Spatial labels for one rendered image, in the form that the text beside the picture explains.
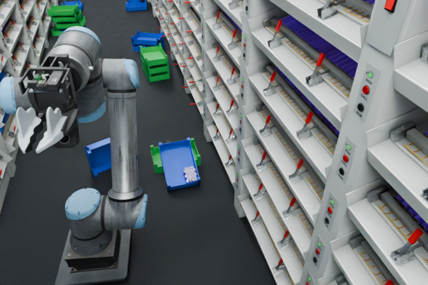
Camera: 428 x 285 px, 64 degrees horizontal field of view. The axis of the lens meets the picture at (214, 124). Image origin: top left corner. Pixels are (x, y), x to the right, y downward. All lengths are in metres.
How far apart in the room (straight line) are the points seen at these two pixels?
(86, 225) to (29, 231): 0.62
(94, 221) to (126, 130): 0.41
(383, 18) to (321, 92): 0.31
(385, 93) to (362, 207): 0.31
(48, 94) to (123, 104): 0.79
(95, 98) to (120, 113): 0.57
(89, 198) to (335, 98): 1.09
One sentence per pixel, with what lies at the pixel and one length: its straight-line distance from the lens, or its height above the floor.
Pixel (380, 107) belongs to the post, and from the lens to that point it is 0.75.
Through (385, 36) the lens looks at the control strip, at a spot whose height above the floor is 1.31.
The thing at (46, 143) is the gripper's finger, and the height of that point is 1.21.
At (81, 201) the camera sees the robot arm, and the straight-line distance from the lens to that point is 1.58.
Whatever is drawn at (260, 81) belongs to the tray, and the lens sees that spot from 1.36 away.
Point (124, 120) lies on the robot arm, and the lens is 1.43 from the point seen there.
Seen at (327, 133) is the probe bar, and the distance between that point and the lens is 1.06.
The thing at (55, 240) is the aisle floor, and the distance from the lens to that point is 2.07.
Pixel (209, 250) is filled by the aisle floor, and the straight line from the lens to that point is 1.86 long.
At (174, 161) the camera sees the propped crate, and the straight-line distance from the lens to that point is 2.21.
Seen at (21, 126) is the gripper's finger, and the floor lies 1.23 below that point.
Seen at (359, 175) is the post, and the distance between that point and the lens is 0.86.
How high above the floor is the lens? 1.55
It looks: 36 degrees down
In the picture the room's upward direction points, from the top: straight up
